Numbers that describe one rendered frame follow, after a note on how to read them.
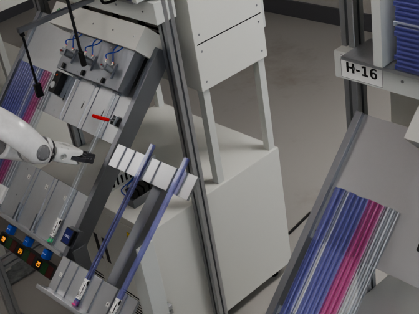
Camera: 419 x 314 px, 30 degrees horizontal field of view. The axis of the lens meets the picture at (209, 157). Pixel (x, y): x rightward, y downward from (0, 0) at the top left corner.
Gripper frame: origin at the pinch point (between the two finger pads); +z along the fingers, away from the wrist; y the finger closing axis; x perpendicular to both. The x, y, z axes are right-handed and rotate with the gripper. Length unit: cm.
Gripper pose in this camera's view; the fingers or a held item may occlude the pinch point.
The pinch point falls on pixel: (86, 157)
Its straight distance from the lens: 250.3
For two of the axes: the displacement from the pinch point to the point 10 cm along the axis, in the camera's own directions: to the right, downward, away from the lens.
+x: -3.0, 9.5, 1.1
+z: 6.7, 1.2, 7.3
